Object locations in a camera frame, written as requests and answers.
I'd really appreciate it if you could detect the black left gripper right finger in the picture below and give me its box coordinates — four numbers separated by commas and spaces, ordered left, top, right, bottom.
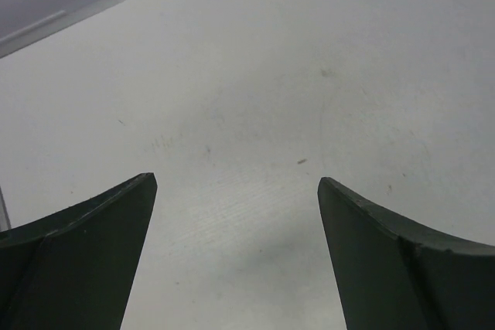
318, 178, 494, 329

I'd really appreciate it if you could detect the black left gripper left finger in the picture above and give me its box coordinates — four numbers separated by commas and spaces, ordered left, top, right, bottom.
1, 173, 157, 329

